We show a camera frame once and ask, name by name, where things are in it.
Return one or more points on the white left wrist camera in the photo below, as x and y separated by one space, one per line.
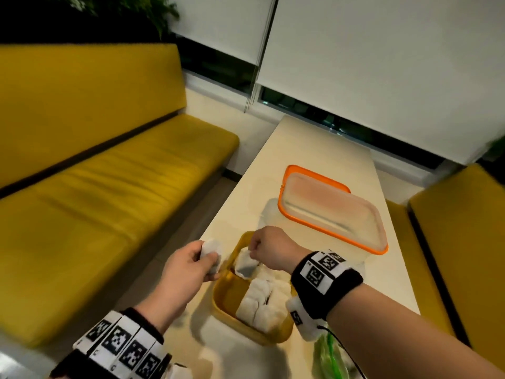
179 371

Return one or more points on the person's right hand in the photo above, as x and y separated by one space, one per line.
276 248

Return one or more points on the person's left hand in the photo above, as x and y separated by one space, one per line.
181 280

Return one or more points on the black left wrist marker band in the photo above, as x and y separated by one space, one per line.
118 343

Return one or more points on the dark window pane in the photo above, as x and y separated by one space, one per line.
217 67
347 128

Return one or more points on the black wrist marker band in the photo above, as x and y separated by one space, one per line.
339 288
118 343

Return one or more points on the translucent yellow tray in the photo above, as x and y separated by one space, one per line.
225 296

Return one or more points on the person's right forearm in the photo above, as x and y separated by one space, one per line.
414 335

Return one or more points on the clear container orange rim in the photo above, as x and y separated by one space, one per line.
272 217

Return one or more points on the person's left forearm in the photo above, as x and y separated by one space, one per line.
154 311

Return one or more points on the orange container lid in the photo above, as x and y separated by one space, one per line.
315 175

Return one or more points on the yellow bench seat cushion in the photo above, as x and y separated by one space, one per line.
414 264
98 217

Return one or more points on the black right wrist marker band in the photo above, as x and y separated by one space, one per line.
339 288

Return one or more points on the group of white tea bags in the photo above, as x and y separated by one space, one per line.
264 307

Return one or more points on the black planter box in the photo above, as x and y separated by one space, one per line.
59 23

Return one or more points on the clear plastic bag green zip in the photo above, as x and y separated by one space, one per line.
327 359

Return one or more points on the white roller blind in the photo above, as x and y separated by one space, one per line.
386 67
225 23

